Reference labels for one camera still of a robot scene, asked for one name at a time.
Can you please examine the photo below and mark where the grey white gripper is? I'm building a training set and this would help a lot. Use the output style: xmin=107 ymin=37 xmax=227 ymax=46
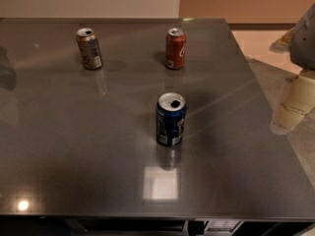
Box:
xmin=270 ymin=4 xmax=315 ymax=135

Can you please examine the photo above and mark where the blue pepsi can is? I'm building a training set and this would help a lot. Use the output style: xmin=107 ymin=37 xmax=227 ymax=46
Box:
xmin=157 ymin=92 xmax=187 ymax=147

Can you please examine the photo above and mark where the red coke can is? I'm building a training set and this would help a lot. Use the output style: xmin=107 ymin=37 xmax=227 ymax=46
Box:
xmin=165 ymin=28 xmax=187 ymax=70

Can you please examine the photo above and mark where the orange brown soda can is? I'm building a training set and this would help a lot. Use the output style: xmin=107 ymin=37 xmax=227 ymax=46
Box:
xmin=76 ymin=28 xmax=102 ymax=70

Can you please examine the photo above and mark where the label plate under table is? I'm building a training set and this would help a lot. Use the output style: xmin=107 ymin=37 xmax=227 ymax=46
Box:
xmin=207 ymin=220 xmax=240 ymax=232

